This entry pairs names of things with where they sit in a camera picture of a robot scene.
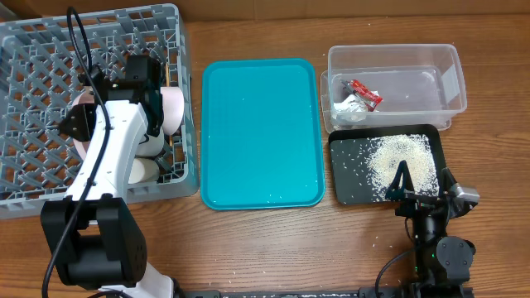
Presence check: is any grey plastic dishwasher rack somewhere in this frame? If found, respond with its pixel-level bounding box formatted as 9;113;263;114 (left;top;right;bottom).
1;4;200;219

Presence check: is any white cup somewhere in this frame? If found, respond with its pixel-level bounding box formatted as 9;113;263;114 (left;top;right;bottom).
128;158;160;185

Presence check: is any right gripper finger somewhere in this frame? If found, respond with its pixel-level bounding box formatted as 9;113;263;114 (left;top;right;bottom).
439;167;457;195
385;161;415;201

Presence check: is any clear plastic waste bin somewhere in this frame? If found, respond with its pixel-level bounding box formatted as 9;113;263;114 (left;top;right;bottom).
320;44;468;132

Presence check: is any pile of rice grains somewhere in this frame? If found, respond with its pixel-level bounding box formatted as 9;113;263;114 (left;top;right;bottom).
341;133;441;203

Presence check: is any large white plate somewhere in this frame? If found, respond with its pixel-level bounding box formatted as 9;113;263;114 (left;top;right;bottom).
71;89;94;161

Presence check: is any white rice bowl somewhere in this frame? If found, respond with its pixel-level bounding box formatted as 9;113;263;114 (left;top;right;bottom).
161;87;185;136

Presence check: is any red snack wrapper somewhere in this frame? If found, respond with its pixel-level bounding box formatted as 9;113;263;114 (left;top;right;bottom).
340;79;383;112

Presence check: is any grey shallow bowl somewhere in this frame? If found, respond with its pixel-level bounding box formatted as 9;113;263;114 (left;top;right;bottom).
136;131;164;157

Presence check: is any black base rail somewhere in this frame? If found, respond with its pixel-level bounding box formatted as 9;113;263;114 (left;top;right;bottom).
184;286;475;298

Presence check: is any white napkin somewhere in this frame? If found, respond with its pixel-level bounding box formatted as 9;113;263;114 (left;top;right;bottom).
333;89;383;113

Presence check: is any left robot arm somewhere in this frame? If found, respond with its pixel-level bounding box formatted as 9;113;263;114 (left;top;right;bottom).
40;55;184;297

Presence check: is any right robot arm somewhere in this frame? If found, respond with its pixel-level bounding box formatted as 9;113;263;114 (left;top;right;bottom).
374;161;479;297

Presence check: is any wooden chopstick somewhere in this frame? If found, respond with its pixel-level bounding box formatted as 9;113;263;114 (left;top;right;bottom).
165;64;171;87

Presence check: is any black plastic tray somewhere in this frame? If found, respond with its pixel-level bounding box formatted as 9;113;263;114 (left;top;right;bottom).
328;124;446;205

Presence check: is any teal plastic serving tray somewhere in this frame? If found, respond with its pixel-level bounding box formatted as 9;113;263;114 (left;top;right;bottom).
200;58;325;210

